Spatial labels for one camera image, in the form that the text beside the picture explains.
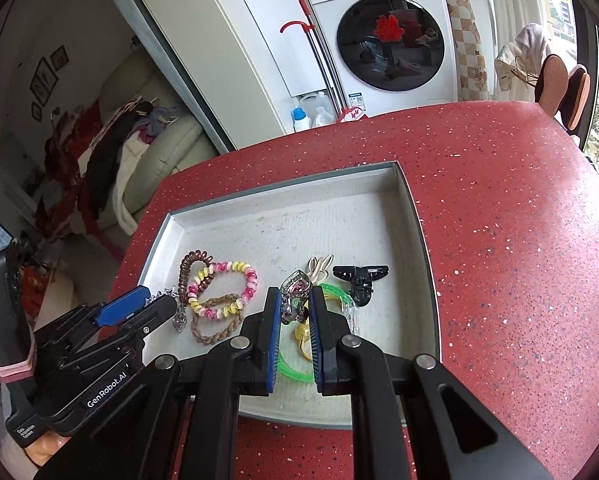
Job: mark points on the beige hair clip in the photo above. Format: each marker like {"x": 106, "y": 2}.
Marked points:
{"x": 313, "y": 265}

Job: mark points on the small dark picture frame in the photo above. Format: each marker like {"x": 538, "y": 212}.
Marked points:
{"x": 36, "y": 110}

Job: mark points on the pile of clothes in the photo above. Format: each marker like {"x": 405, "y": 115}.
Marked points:
{"x": 94, "y": 160}

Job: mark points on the person's left hand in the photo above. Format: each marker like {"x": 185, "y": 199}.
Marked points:
{"x": 46, "y": 450}

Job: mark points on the black claw hair clip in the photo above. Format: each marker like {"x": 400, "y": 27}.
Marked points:
{"x": 362, "y": 285}

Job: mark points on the beige patterned cloth bag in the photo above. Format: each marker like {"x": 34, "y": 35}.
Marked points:
{"x": 509, "y": 67}

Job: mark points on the medium dark picture frame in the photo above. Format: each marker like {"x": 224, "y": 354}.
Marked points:
{"x": 58, "y": 58}

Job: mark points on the cream sofa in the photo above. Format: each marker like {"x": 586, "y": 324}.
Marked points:
{"x": 169, "y": 145}

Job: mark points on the pink rubber band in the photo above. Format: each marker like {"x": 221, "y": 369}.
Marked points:
{"x": 14, "y": 362}

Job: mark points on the grey shallow cardboard tray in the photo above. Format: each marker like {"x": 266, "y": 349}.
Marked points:
{"x": 304, "y": 230}

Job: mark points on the pink soled slipper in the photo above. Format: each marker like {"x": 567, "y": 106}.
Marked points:
{"x": 553, "y": 82}
{"x": 578, "y": 100}

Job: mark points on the pale hanging towel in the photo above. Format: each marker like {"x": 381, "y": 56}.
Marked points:
{"x": 533, "y": 40}

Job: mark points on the blue capped detergent bottle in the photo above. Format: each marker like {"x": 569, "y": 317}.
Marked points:
{"x": 301, "y": 121}

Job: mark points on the large dark picture frame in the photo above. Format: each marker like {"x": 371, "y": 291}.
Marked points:
{"x": 43, "y": 82}

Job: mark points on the white tall cabinet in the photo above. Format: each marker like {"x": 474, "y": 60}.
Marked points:
{"x": 219, "y": 35}

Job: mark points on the white front-load washing machine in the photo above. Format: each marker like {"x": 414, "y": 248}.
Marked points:
{"x": 324, "y": 60}

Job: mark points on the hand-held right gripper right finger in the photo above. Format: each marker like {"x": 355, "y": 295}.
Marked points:
{"x": 315, "y": 340}

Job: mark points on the silver rhinestone hair clip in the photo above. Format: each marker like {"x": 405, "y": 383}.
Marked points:
{"x": 293, "y": 290}

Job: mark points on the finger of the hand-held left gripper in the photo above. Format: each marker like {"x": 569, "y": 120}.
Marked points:
{"x": 149, "y": 317}
{"x": 122, "y": 305}

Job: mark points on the clear plastic jug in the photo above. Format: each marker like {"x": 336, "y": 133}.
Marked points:
{"x": 322, "y": 112}

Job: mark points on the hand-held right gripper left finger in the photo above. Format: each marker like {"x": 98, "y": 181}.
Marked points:
{"x": 274, "y": 330}

